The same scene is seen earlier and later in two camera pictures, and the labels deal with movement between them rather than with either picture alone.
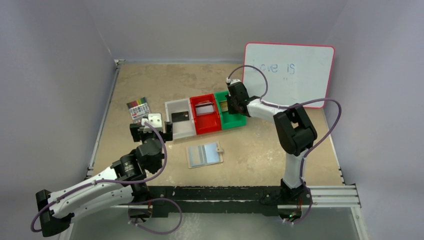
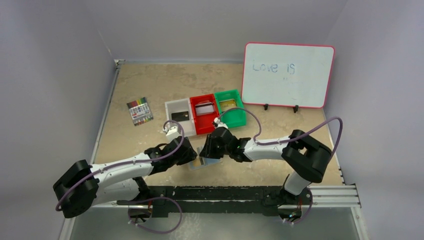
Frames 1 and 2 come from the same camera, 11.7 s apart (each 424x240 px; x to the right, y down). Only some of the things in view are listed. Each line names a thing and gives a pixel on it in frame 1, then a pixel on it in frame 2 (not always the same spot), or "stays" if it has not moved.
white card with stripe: (204, 108) stays
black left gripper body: (151, 129) → (187, 151)
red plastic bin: (205, 123) stays
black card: (183, 116) stays
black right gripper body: (233, 103) → (209, 147)
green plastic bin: (228, 120) stays
